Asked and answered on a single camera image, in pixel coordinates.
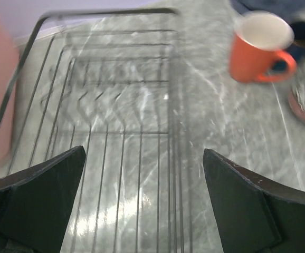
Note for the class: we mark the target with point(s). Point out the black wire dish rack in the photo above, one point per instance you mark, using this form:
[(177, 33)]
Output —
[(111, 81)]

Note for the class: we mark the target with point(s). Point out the orange ceramic mug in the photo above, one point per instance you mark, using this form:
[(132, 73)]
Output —
[(260, 40)]

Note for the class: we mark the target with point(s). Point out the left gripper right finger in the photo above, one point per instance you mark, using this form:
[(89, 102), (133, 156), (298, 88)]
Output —
[(253, 213)]

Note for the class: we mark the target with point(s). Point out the grey-blue crumpled cloth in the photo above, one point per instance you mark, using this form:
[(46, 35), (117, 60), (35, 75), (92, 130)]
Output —
[(288, 10)]

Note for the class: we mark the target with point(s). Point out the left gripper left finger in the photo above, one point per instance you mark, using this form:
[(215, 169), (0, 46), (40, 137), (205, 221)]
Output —
[(36, 203)]

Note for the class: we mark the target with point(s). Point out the blue ceramic mug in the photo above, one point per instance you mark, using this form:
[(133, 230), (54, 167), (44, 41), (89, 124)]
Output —
[(297, 48)]

